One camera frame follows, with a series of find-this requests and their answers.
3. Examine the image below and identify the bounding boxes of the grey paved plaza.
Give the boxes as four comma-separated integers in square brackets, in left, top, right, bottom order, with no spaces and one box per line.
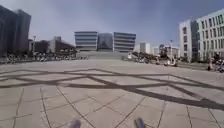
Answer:
[0,58,224,128]

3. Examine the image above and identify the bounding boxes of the wide stone steps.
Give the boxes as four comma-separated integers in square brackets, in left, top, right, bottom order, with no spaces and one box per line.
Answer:
[76,50,130,61]

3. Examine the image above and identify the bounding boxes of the glass-fronted striped building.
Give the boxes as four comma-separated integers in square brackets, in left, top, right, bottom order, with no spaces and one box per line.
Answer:
[74,31,137,54]

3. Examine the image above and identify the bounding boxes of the distant white buildings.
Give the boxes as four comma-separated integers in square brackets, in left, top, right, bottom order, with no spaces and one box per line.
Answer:
[133,42,181,58]

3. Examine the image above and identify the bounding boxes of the low brown building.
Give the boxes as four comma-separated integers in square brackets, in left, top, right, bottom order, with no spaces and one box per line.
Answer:
[28,36,77,55]

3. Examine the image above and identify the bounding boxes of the robot's own part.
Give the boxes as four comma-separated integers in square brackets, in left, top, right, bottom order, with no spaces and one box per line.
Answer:
[69,119,82,128]
[133,117,147,128]

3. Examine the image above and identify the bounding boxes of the white multi-storey building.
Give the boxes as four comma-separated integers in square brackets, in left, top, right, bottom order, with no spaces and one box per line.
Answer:
[178,8,224,63]

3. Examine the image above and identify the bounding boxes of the group of people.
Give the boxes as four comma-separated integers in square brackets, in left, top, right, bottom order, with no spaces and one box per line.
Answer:
[205,54,224,74]

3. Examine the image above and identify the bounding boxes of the large dark curved building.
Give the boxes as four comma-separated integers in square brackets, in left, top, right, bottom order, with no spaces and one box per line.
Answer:
[0,4,32,58]

